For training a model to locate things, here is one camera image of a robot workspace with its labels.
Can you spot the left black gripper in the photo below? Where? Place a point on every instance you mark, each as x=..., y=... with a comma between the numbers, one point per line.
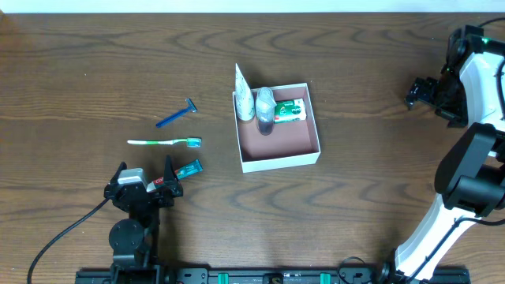
x=144, y=194

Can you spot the green soap box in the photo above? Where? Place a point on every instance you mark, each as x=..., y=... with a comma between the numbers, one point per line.
x=290, y=110

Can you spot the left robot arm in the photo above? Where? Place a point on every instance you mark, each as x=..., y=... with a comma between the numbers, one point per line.
x=134, y=240

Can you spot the green white toothbrush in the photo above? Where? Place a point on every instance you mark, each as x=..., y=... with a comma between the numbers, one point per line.
x=190, y=142

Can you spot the clear pump spray bottle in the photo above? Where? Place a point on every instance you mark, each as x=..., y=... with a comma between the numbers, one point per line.
x=265, y=110

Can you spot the Colgate toothpaste tube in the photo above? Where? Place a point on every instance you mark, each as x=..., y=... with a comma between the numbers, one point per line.
x=188, y=170

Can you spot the white cosmetic tube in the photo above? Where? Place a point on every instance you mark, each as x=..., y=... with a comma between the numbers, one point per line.
x=244, y=101

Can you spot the black mounting rail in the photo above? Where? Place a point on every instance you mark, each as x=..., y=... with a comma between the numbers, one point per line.
x=352, y=274

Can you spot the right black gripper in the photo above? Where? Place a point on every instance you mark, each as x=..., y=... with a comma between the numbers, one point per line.
x=428, y=93

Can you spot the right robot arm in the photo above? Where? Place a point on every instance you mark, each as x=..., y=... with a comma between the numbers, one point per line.
x=469, y=94

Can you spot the blue disposable razor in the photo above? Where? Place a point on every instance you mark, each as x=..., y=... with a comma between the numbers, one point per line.
x=191, y=108

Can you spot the white box pink interior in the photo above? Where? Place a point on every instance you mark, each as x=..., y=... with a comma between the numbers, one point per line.
x=290, y=144

